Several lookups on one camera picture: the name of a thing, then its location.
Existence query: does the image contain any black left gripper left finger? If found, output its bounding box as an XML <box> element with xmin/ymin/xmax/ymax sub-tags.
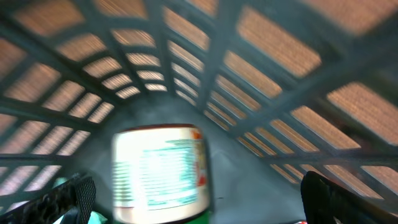
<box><xmin>1</xmin><ymin>175</ymin><xmax>96</xmax><ymax>224</ymax></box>

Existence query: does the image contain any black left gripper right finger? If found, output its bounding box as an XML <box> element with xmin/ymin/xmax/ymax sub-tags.
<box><xmin>300</xmin><ymin>171</ymin><xmax>397</xmax><ymax>224</ymax></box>

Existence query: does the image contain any green lid white jar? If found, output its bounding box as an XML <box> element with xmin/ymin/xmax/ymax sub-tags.
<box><xmin>112</xmin><ymin>124</ymin><xmax>211</xmax><ymax>224</ymax></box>

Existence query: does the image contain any grey plastic shopping basket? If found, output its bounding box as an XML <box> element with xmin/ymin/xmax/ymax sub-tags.
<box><xmin>1</xmin><ymin>0</ymin><xmax>397</xmax><ymax>223</ymax></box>

